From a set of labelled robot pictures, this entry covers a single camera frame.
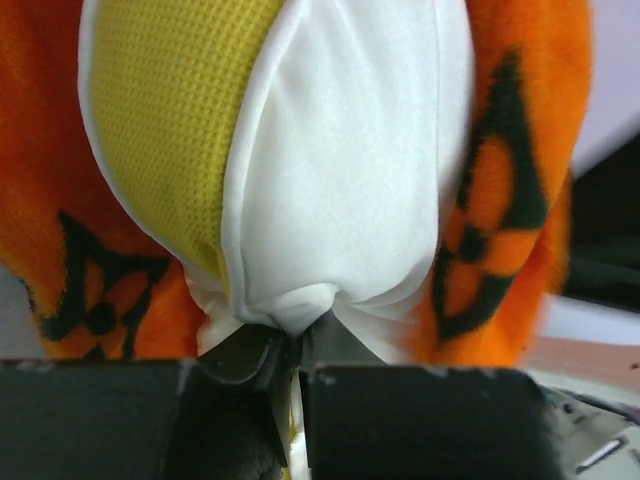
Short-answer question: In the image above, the orange patterned pillowcase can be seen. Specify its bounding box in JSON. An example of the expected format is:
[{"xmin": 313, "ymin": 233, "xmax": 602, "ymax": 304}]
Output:
[{"xmin": 1, "ymin": 1, "xmax": 592, "ymax": 366}]

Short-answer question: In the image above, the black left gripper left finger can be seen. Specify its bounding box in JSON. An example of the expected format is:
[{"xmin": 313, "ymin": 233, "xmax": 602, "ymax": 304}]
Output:
[{"xmin": 1, "ymin": 325, "xmax": 290, "ymax": 479}]

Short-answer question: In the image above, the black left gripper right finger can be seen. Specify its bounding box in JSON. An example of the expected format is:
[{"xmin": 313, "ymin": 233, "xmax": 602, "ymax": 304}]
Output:
[{"xmin": 301, "ymin": 313, "xmax": 568, "ymax": 480}]

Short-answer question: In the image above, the white pillow yellow side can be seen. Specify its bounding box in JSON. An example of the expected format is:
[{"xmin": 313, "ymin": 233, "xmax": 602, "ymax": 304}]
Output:
[{"xmin": 77, "ymin": 0, "xmax": 476, "ymax": 480}]

